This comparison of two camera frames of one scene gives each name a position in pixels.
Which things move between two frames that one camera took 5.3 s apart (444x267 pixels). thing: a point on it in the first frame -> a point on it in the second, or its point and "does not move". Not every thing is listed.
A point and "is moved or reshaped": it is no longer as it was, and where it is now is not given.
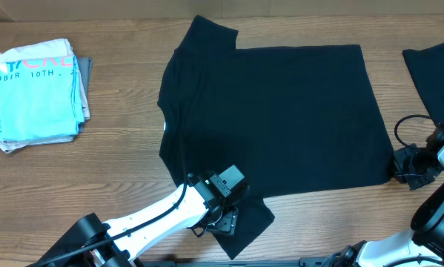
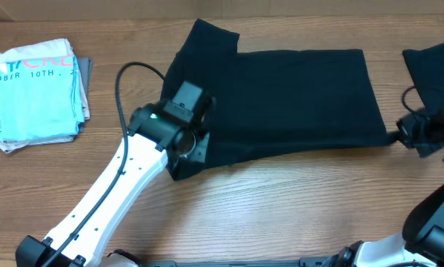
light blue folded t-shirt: x=38 y=97 does not move
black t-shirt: x=291 y=118 is moved or reshaped
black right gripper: x=399 y=156 -> x=404 y=127
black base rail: x=302 y=262 does not move
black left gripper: x=227 y=222 -> x=200 y=150
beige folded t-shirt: x=61 y=48 does not move
